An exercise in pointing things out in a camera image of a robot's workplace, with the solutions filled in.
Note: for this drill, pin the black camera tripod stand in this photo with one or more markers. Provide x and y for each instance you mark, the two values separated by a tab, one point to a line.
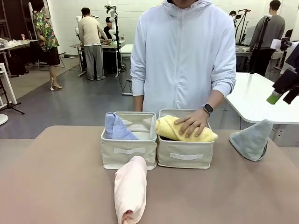
261	42

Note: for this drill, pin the white shelf frame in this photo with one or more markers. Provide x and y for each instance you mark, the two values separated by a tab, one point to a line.
5	86

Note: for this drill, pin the black floor tripod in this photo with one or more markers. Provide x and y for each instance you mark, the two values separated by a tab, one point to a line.
10	102

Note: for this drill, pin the black smart wristwatch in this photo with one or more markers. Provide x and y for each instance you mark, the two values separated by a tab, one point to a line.
207	109

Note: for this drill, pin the yellow towel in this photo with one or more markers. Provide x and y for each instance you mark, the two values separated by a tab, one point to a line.
168	128

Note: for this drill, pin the woman in floral shirt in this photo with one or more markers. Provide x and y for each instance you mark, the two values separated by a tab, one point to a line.
45	35

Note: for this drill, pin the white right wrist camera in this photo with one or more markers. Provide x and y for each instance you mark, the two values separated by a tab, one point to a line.
278	44

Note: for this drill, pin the pink rolled towel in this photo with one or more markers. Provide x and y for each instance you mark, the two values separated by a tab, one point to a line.
130	186

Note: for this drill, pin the beige fabric storage bin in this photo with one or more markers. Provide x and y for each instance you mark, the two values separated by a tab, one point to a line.
184	154
128	151

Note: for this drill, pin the person's left hand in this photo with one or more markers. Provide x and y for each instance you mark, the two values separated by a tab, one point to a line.
192	122

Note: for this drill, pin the man in grey sweater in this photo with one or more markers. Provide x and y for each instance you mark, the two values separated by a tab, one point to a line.
266	35

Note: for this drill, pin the grey background work table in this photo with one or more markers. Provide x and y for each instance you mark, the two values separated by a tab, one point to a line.
14	44

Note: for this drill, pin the grey cone-folded towel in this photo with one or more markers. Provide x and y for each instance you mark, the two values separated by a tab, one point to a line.
252	142

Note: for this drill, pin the person's right hand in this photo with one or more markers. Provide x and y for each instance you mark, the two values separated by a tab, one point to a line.
138	103

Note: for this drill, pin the blue cone-folded towel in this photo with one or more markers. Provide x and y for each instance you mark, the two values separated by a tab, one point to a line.
116	129

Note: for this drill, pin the person's left forearm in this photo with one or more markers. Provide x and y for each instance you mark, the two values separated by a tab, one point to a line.
216	99

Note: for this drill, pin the white side table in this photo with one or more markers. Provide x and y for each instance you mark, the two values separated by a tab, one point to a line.
252	93

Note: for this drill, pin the man in cream sweater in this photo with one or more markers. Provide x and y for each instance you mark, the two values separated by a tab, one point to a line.
92	44

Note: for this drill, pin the seated person in black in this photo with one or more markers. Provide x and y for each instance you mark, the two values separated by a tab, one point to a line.
107	29

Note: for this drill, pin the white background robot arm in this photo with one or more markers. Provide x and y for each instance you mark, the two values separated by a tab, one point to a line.
112	21

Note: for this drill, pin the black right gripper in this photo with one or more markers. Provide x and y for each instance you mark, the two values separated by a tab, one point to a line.
294	58

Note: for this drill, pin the person in white hoodie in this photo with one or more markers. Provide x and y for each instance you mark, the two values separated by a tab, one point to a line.
182	58

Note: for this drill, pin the background desk with items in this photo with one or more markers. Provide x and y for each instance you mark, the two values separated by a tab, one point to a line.
112	45

